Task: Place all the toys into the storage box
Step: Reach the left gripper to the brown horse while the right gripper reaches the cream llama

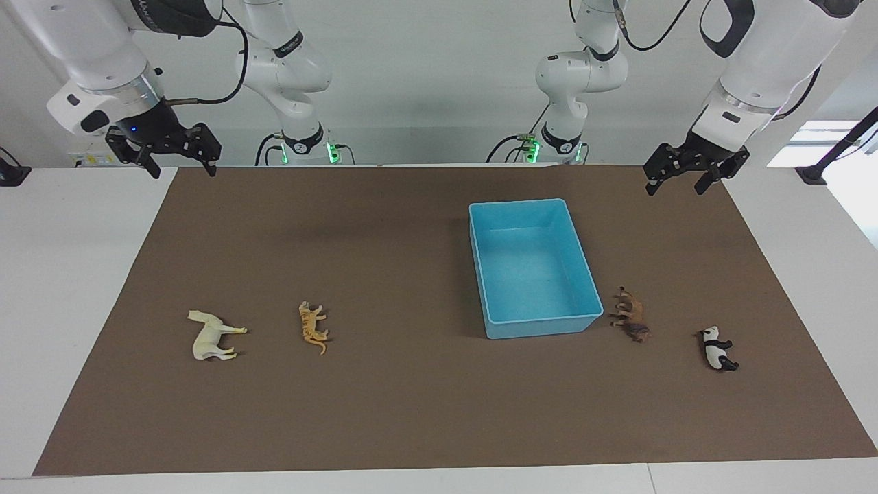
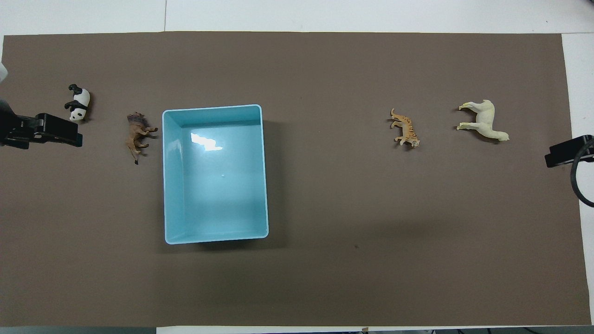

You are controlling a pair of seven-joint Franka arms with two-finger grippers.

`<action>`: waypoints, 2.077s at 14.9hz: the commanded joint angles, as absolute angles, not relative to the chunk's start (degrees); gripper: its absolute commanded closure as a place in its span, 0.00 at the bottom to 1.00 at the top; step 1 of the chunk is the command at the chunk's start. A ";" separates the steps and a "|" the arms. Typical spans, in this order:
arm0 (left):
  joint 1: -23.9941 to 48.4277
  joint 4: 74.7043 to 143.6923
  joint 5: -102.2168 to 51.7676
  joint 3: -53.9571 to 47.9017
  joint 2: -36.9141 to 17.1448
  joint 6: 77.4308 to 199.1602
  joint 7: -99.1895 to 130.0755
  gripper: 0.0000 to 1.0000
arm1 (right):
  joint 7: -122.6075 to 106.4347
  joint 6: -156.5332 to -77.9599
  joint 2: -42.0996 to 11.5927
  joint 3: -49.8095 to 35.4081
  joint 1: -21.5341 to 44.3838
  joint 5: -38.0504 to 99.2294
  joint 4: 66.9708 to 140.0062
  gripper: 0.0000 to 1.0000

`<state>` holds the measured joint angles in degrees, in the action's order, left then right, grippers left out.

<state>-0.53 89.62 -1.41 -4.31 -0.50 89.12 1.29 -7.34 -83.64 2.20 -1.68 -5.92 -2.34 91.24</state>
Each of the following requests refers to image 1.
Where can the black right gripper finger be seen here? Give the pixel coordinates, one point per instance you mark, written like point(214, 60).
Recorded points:
point(150, 168)
point(211, 166)

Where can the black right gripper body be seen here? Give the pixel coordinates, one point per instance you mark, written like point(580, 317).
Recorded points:
point(164, 134)

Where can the orange tiger toy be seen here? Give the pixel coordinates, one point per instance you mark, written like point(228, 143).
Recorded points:
point(312, 326)

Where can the blue plastic storage box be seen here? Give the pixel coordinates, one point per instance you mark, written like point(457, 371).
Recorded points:
point(531, 274)

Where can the cream white horse toy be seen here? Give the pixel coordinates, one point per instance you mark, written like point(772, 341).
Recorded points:
point(206, 336)

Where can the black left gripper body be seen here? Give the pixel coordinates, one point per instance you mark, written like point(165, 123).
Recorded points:
point(696, 156)

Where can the black table clamp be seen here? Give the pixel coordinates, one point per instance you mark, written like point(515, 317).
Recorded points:
point(10, 173)

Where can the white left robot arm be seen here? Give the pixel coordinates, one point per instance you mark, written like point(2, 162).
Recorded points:
point(768, 55)

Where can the black white panda toy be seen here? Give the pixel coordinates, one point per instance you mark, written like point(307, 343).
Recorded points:
point(715, 350)

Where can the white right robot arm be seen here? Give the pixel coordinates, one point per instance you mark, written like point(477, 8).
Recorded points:
point(96, 48)

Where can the black camera stand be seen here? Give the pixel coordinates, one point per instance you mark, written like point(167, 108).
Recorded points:
point(833, 147)

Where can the brown table mat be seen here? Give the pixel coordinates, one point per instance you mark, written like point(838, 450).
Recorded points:
point(411, 398)

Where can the brown lion toy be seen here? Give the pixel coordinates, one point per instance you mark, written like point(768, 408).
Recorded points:
point(632, 317)

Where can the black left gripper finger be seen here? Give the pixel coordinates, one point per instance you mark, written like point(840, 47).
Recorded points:
point(705, 184)
point(651, 185)

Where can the white wall socket box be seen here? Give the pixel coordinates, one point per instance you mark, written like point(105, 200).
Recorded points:
point(92, 156)

